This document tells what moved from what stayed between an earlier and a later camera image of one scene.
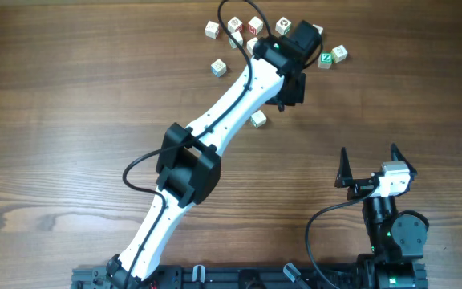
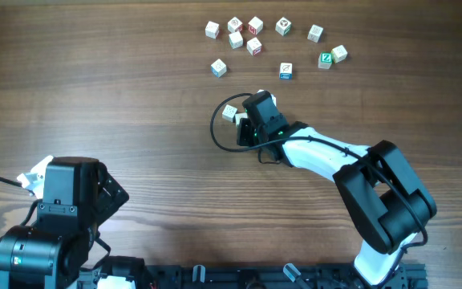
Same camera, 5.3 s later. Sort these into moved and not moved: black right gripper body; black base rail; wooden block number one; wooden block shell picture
Moved: black right gripper body
Not moved: wooden block number one; wooden block shell picture; black base rail
